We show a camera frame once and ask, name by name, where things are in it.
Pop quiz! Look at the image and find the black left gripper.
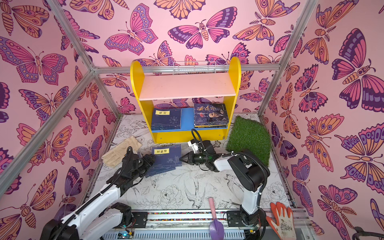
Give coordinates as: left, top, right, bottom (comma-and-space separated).
130, 154, 156, 182

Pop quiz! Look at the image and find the navy book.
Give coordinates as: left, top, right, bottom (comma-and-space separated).
145, 167, 176, 178
152, 144, 182, 169
151, 109, 182, 131

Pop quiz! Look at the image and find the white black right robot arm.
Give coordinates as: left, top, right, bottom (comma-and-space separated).
180, 129, 270, 226

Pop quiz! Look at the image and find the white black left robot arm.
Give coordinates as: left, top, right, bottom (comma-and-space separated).
40, 147, 155, 240

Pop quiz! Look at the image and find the green artificial grass mat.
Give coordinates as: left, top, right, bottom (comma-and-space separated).
226, 116, 271, 167

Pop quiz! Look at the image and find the small green circuit board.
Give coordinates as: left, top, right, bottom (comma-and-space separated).
117, 231, 134, 240

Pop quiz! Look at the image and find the yellow shelf with coloured boards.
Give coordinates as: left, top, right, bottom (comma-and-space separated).
130, 57, 242, 144

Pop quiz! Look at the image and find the orange and white work glove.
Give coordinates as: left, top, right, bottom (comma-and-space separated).
266, 202, 297, 240

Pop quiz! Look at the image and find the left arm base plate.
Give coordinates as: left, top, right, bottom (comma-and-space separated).
129, 212, 149, 229

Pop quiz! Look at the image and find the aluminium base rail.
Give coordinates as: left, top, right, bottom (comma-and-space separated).
99, 210, 278, 240

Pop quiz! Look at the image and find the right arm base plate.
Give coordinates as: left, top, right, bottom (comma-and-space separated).
227, 211, 262, 228

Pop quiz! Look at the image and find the purple trowel with pink handle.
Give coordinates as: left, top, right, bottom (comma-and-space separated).
209, 198, 225, 240

